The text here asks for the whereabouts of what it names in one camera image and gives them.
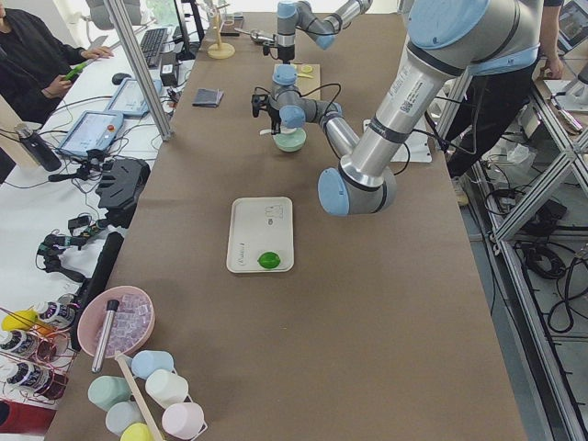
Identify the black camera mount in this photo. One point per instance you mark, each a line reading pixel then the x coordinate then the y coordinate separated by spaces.
pixel 260 103

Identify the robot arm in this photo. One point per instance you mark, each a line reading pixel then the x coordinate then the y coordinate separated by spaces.
pixel 298 15
pixel 444 39

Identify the blue teach pendant lower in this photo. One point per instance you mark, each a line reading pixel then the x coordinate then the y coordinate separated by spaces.
pixel 94 130

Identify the green toy apple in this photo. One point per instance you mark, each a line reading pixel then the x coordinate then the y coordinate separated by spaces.
pixel 269 260

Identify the black water bottle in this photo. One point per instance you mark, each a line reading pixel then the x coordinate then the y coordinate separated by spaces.
pixel 37 147

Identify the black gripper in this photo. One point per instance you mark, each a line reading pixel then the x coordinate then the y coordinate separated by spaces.
pixel 276 120
pixel 285 54

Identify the grey folded cloth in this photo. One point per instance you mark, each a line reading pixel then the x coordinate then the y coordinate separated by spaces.
pixel 206 97

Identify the steel scoop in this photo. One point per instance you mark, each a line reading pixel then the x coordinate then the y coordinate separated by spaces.
pixel 258 36

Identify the cream rabbit print tray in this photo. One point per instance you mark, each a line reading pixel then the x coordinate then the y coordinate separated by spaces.
pixel 258 225

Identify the white wire cup rack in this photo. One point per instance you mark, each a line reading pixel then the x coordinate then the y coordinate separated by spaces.
pixel 151 412

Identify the pink bowl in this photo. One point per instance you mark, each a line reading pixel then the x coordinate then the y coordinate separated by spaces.
pixel 132 326

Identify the pink plastic cup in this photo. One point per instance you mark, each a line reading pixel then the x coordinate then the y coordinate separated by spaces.
pixel 183 420

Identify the mint green plastic cup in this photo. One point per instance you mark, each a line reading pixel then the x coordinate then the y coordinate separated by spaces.
pixel 106 391

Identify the pale blue plastic cup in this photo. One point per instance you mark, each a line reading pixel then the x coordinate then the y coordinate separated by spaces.
pixel 121 415

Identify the seated person in black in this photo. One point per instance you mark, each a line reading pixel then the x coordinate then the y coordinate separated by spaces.
pixel 34 65

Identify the black keyboard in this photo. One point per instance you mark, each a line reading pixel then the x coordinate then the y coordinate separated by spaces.
pixel 151 45

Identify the blue teach pendant upper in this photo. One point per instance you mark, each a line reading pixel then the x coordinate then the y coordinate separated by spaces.
pixel 128 99

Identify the bamboo cutting board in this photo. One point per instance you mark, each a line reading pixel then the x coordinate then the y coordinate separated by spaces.
pixel 308 80

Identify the aluminium frame post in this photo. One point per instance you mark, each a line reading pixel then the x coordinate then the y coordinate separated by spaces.
pixel 121 22

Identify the light blue plastic cup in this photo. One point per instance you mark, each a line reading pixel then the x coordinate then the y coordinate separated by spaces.
pixel 145 362

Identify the yellow plastic cup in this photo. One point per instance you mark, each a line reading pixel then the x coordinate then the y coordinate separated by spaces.
pixel 137 432

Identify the steel tube in bowl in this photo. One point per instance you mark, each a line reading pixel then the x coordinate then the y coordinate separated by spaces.
pixel 101 347

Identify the cream plastic cup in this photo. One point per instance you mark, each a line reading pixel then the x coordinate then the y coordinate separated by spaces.
pixel 166 388

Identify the wooden cup tree stand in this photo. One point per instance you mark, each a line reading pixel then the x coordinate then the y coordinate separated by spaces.
pixel 219 50

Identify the blue teach pendant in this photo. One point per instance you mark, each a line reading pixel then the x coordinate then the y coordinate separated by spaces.
pixel 94 130
pixel 128 99

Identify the mint green bowl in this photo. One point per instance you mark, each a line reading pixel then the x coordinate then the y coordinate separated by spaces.
pixel 290 141

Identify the person in dark shirt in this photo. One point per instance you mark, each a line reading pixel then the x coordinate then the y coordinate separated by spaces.
pixel 492 102

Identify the yellow lemon toy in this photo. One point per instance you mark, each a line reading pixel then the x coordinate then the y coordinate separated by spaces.
pixel 19 320

